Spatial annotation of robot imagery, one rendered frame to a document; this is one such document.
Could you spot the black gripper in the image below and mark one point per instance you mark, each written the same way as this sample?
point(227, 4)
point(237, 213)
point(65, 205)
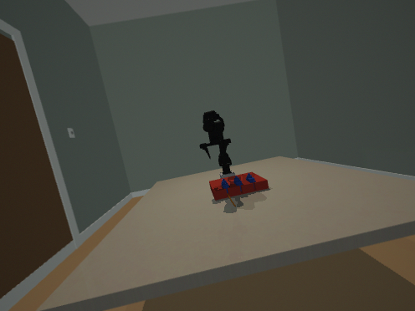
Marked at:
point(225, 144)

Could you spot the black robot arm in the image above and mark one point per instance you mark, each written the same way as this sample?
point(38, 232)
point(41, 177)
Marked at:
point(210, 126)

